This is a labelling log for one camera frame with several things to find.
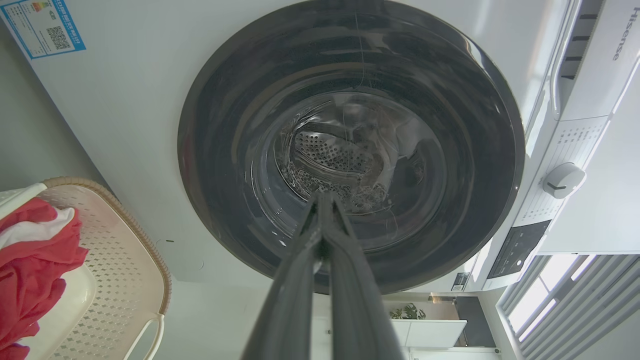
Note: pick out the blue energy label sticker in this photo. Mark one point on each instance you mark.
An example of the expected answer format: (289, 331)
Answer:
(40, 27)

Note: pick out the red garment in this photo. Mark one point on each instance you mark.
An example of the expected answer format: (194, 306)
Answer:
(30, 270)

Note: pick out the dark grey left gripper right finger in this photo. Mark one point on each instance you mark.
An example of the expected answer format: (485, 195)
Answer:
(355, 310)

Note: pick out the white garment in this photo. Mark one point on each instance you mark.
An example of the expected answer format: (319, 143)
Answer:
(35, 231)

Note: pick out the green potted plant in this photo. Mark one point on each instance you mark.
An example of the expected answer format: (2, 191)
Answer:
(407, 312)

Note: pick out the small black white sticker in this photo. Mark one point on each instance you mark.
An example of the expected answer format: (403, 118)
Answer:
(460, 281)

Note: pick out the dark round washing machine door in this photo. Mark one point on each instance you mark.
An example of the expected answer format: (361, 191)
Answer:
(225, 125)

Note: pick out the white washing machine dial knob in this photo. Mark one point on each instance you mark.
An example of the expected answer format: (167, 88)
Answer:
(565, 180)

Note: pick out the grey window blind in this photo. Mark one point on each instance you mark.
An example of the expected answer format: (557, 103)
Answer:
(590, 310)

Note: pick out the white washing machine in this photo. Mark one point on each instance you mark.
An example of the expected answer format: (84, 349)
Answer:
(125, 125)

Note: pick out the white cabinet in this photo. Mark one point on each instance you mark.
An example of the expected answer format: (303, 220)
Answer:
(430, 332)

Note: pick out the beige perforated laundry basket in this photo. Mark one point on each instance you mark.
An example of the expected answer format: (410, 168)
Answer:
(125, 280)

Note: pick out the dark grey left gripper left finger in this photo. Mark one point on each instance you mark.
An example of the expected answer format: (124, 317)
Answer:
(290, 300)

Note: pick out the dark brown wall panel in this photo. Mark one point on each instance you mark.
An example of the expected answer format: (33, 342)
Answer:
(475, 322)

